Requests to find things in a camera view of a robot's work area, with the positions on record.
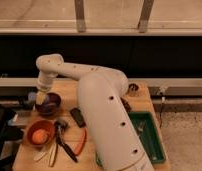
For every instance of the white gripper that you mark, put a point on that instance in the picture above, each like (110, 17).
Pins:
(44, 84)

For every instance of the blue sponge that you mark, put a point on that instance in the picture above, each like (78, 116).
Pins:
(32, 96)

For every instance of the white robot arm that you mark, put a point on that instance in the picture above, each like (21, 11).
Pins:
(99, 92)

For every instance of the purple bowl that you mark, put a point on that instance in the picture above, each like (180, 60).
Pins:
(50, 105)

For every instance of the orange bowl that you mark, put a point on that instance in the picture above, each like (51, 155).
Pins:
(41, 124)

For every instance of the orange fruit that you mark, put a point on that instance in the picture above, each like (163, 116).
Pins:
(40, 136)

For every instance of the black remote control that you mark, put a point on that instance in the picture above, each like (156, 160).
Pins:
(77, 116)

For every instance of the cream wooden knife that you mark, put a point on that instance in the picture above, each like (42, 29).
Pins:
(52, 156)

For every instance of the orange carrot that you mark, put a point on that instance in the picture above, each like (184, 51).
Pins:
(81, 143)

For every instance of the cream wooden spoon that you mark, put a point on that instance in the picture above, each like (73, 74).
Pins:
(40, 155)

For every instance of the pine cone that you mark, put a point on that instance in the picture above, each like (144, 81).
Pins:
(126, 105)

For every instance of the small dark jar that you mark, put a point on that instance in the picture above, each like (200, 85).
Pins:
(132, 89)

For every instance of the silver fork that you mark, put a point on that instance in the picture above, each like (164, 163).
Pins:
(141, 127)

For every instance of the green tray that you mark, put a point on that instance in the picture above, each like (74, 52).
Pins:
(150, 140)

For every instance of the black handled scoop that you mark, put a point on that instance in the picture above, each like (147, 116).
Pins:
(60, 127)

